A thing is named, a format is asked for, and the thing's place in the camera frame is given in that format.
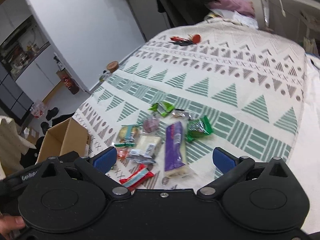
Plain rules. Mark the white kitchen cabinet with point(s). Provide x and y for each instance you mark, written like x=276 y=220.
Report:
x=28 y=69

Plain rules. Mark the white desk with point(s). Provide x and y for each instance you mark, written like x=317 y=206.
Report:
x=297 y=20

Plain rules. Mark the teal cookie packet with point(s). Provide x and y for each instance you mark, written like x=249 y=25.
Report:
x=128 y=134

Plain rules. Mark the pink clothing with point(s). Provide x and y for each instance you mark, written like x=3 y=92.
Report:
x=241 y=6

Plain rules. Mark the orange jelly packet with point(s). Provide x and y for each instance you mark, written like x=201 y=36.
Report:
x=123 y=149

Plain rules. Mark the light green snack packet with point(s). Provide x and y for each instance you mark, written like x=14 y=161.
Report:
x=162 y=107

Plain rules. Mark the purple white bread packet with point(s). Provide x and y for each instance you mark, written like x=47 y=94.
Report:
x=175 y=155

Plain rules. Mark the red keychain bundle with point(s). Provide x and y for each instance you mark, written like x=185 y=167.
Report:
x=191 y=40

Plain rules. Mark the dark green snack packet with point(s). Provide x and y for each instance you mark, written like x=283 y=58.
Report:
x=198 y=128

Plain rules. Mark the open brown cardboard box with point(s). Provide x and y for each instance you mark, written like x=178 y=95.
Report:
x=63 y=138

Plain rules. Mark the dark soy sauce bottle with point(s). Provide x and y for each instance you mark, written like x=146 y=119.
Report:
x=70 y=84

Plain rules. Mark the person's left hand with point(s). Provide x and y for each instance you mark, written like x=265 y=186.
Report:
x=10 y=223

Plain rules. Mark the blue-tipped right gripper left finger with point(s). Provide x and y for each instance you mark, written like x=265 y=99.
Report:
x=94 y=170

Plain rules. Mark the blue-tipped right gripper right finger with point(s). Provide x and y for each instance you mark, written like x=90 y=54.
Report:
x=233 y=171

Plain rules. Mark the red teal snack bar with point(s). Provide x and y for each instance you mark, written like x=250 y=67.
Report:
x=137 y=178

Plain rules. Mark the white cake clear packet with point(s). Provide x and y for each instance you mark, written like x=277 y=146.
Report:
x=146 y=149

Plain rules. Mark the black shoe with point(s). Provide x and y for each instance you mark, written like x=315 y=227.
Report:
x=51 y=113

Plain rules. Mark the purple sweet clear packet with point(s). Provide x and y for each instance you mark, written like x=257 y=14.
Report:
x=150 y=124

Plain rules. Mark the patterned cream green bed blanket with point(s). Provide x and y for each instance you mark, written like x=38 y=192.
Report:
x=249 y=83

